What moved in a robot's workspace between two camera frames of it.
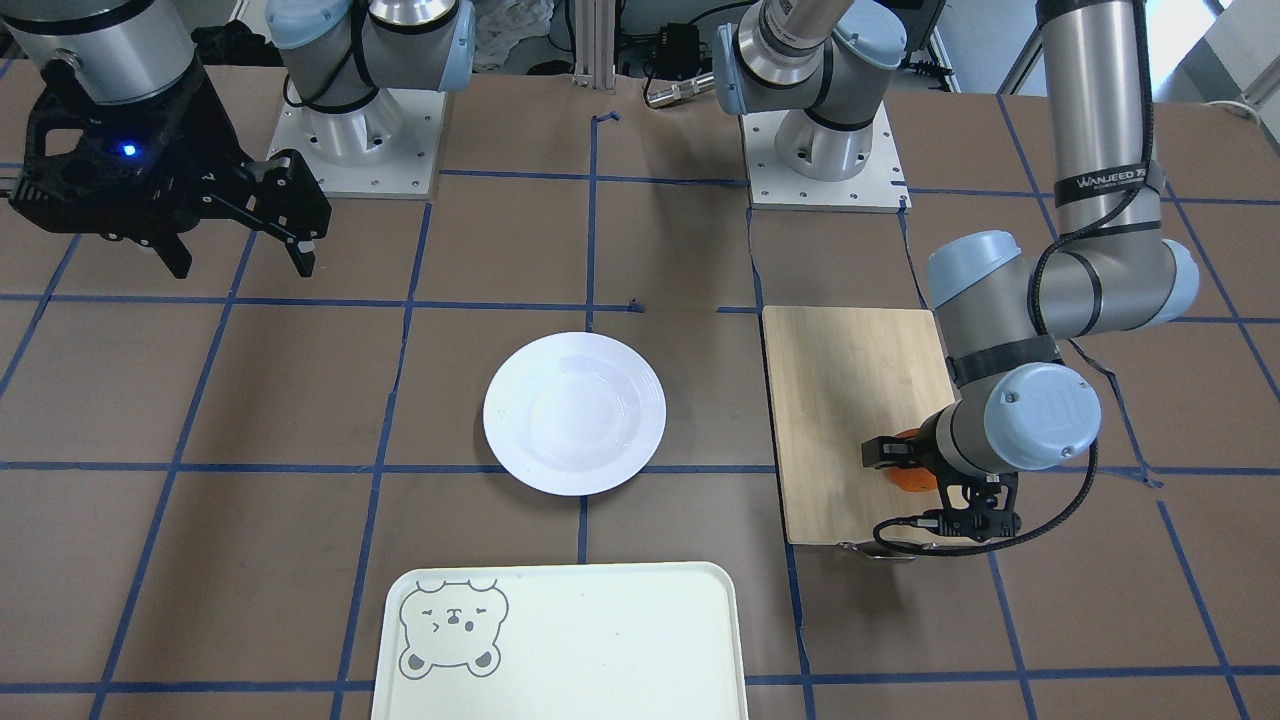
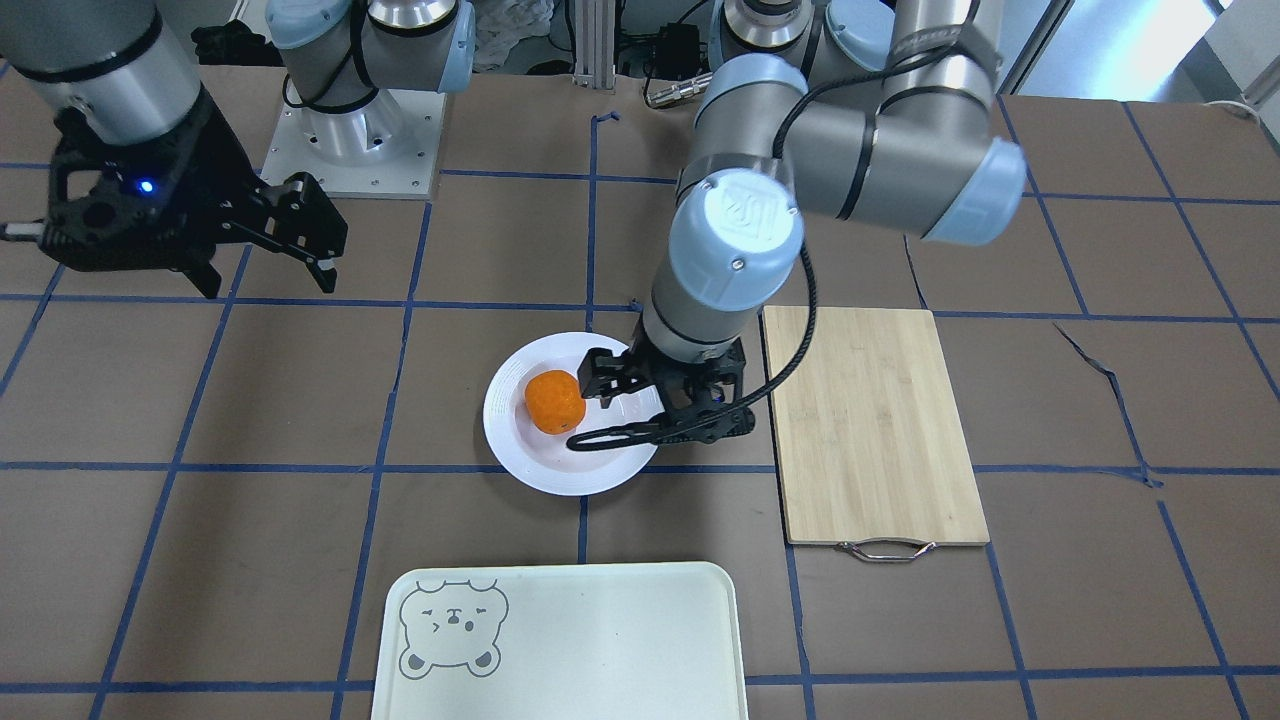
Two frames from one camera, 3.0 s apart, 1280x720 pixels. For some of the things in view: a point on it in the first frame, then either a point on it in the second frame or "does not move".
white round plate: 574,413 does not move
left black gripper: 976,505 → 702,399
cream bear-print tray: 601,641 does not move
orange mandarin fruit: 913,478 → 554,401
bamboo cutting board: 837,375 does not move
